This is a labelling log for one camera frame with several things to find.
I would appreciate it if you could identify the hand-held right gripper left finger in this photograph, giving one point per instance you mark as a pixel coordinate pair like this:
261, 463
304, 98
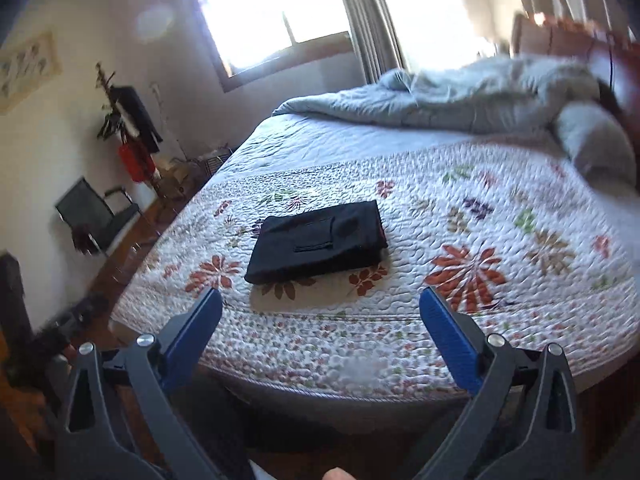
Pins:
197, 322

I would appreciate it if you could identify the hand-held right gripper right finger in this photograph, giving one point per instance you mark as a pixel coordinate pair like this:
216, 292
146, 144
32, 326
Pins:
450, 335

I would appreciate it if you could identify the black pants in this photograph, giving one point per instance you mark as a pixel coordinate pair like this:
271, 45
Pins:
310, 245

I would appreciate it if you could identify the floral quilted bedspread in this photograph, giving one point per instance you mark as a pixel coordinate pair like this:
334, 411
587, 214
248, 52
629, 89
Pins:
450, 200

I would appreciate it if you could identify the black metal chair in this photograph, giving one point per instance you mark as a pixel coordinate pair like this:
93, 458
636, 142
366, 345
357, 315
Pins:
87, 210

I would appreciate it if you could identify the red hanging bag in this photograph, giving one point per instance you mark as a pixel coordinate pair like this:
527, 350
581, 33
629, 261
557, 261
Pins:
136, 162

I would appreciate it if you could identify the black hanging garment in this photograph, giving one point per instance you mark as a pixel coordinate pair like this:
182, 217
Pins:
137, 115

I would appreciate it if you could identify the grey comforter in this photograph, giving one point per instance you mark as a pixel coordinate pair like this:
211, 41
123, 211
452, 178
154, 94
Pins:
475, 100

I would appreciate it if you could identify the wooden framed window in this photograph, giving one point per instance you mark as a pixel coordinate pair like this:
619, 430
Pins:
260, 5

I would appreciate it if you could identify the wooden headboard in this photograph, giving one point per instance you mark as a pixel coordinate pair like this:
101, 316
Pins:
625, 60

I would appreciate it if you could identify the framed wall picture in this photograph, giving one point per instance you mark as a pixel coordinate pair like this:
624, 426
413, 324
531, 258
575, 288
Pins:
25, 72

